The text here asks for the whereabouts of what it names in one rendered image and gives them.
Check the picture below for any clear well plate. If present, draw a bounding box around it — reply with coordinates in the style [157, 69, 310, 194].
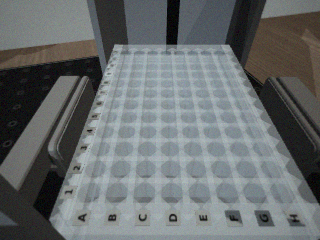
[49, 45, 320, 240]

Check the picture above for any black flat base plate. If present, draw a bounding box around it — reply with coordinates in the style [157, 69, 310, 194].
[0, 56, 320, 225]

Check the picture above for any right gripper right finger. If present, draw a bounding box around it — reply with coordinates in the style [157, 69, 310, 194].
[259, 77, 320, 178]

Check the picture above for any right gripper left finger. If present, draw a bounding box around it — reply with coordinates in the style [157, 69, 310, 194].
[0, 76, 95, 205]

